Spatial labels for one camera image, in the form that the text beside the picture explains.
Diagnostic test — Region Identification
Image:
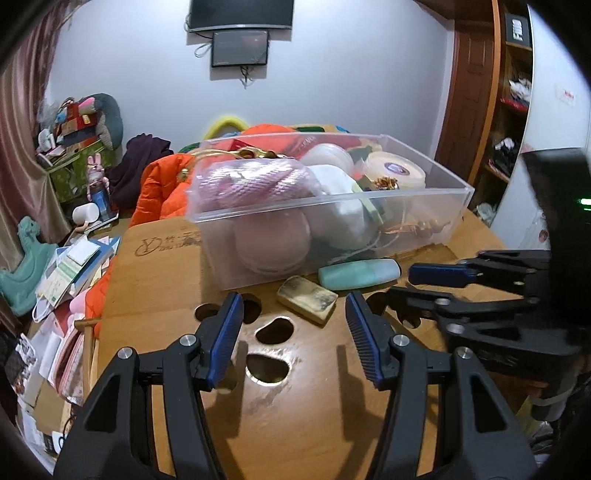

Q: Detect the patchwork plush toy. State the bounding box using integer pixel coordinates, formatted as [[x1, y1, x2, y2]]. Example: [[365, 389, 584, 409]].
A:
[[53, 98, 100, 139]]

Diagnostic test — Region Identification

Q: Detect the green storage box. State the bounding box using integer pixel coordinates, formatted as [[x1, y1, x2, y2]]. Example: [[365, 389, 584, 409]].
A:
[[46, 143, 116, 204]]

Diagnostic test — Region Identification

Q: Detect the wooden wardrobe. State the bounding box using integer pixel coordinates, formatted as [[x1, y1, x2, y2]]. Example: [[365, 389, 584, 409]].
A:
[[436, 0, 591, 232]]

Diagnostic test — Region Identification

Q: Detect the dark purple cloth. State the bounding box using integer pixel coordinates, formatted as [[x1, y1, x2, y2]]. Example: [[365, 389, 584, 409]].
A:
[[108, 134, 174, 213]]

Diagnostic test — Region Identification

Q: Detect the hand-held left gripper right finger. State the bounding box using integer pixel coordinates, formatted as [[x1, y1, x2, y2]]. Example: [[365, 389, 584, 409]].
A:
[[344, 291, 539, 480]]

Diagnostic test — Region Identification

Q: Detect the wooden bead string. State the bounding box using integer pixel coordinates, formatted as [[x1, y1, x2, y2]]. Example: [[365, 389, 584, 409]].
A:
[[381, 220, 452, 238]]

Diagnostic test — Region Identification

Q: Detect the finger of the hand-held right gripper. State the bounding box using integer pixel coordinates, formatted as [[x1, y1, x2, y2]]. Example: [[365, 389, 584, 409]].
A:
[[385, 286, 583, 370], [409, 251, 552, 289]]

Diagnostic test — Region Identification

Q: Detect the blue can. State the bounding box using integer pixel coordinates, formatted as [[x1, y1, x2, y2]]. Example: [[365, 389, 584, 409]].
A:
[[90, 187, 112, 217]]

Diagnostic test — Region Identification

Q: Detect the white sliding wardrobe door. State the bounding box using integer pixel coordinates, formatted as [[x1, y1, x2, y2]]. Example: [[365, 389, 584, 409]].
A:
[[489, 4, 591, 250]]

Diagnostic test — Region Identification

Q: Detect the green dinosaur plush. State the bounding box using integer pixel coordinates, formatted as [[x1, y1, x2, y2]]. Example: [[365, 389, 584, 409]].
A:
[[0, 217, 57, 317]]

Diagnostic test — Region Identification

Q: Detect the gold necklace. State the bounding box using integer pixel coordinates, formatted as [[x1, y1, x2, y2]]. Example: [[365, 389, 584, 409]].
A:
[[178, 147, 278, 178]]

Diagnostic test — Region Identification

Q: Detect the pink bunny toy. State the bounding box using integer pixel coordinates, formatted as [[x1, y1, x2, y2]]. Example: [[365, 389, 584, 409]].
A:
[[87, 154, 109, 190]]

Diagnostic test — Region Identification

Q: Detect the brown wooden door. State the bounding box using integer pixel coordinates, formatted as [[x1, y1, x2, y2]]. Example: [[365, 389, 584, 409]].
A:
[[436, 25, 496, 185]]

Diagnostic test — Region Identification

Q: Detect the pink curtain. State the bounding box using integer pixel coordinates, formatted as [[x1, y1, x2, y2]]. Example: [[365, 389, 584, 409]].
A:
[[0, 0, 88, 273]]

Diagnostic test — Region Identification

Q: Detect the pile of papers and books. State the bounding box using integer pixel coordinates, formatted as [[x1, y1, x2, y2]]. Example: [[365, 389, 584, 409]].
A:
[[34, 235, 123, 319]]

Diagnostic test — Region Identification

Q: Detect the round white purple-label container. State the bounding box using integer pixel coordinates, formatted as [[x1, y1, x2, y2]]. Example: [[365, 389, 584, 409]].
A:
[[365, 151, 426, 190]]

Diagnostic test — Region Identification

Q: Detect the orange puffer jacket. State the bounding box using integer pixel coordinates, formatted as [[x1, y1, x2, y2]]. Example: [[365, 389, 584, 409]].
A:
[[85, 122, 301, 333]]

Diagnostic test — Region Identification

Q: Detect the colourful patchwork blanket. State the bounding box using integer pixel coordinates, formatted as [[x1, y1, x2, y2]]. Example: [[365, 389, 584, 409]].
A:
[[178, 122, 384, 153]]

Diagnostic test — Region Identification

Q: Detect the yellow foam tube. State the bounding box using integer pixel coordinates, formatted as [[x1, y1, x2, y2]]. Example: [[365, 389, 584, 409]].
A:
[[203, 115, 247, 139]]

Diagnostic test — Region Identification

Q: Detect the grey pillow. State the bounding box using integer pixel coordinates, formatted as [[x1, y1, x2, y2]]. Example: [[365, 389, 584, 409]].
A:
[[81, 93, 124, 149]]

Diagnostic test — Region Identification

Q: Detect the gold rectangular block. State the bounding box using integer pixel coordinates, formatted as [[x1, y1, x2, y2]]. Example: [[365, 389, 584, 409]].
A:
[[277, 275, 339, 328]]

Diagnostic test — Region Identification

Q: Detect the small black wall monitor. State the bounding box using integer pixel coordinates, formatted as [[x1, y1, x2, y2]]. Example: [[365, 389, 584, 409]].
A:
[[211, 30, 270, 68]]

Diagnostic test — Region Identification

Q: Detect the pale green comb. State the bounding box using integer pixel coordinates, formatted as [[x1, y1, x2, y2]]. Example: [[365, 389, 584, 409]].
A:
[[355, 181, 393, 228]]

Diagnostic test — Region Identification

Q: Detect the wooden desktop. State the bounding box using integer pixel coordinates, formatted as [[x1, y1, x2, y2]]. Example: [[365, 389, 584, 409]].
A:
[[92, 208, 550, 480]]

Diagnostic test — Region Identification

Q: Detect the white round jar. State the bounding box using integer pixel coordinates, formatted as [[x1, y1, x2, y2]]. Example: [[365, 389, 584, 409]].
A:
[[305, 143, 355, 174]]

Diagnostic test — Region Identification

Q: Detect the pink rope bundle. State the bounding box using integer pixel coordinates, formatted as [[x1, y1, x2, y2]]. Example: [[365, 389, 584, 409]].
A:
[[191, 157, 324, 215]]

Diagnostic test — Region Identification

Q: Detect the pink round case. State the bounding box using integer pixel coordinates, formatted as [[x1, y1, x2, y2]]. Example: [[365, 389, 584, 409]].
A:
[[233, 209, 312, 278]]

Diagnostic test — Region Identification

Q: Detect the black wall television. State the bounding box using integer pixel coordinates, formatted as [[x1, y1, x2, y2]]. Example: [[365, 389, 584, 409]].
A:
[[188, 0, 295, 33]]

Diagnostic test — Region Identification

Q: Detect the teal tube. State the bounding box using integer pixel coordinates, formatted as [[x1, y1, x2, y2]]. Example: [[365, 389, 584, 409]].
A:
[[318, 258, 401, 291]]

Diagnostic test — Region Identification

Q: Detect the clear plastic storage box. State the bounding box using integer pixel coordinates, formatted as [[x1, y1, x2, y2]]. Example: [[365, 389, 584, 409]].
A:
[[187, 133, 475, 291]]

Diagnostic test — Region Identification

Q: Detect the white mug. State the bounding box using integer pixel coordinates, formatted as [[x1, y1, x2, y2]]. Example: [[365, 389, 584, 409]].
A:
[[72, 203, 100, 226]]

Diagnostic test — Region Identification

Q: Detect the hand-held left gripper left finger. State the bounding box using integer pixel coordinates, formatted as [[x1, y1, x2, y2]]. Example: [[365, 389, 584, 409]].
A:
[[53, 292, 245, 480]]

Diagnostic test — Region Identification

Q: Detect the white cloth pouch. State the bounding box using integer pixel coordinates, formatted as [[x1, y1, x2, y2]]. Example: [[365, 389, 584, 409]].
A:
[[307, 164, 376, 252]]

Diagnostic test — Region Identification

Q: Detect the black box with white print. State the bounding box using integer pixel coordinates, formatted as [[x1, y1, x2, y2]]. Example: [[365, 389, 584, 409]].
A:
[[504, 14, 532, 49]]

